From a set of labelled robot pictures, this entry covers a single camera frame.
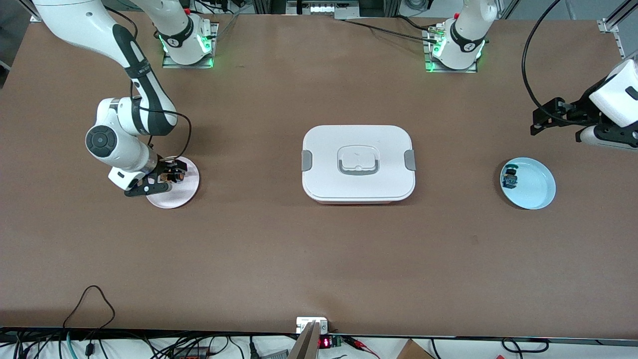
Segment grey aluminium camera post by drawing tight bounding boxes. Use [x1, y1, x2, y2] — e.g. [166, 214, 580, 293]
[289, 322, 319, 359]

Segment thin black looped cable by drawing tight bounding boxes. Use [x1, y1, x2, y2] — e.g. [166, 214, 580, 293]
[62, 285, 116, 332]

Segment white lunch box grey clips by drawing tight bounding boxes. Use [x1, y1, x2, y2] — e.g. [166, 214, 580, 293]
[302, 125, 416, 205]

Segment light blue round plate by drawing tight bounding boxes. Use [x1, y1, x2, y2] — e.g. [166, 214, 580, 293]
[500, 157, 556, 210]

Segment blue switch with green button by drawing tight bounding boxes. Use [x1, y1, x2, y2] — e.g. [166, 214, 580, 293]
[501, 164, 521, 190]

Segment brown cardboard piece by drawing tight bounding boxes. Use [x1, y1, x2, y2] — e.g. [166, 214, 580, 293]
[396, 339, 434, 359]

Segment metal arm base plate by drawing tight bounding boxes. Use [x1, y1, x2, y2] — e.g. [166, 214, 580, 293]
[162, 22, 220, 69]
[424, 27, 479, 74]

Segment red clip lead wires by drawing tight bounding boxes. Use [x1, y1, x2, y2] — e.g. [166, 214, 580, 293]
[344, 337, 382, 359]

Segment black cable loop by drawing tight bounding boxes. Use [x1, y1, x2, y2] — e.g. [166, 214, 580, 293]
[501, 338, 550, 355]

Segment black cable on table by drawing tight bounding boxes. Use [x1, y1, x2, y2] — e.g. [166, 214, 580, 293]
[341, 15, 444, 43]

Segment white mounting bracket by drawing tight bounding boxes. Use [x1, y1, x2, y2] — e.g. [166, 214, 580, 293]
[296, 317, 329, 334]

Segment grey metal frame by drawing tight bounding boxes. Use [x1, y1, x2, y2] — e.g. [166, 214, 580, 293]
[254, 0, 399, 20]

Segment pink round plate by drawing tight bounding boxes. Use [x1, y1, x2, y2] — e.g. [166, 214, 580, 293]
[146, 156, 200, 209]

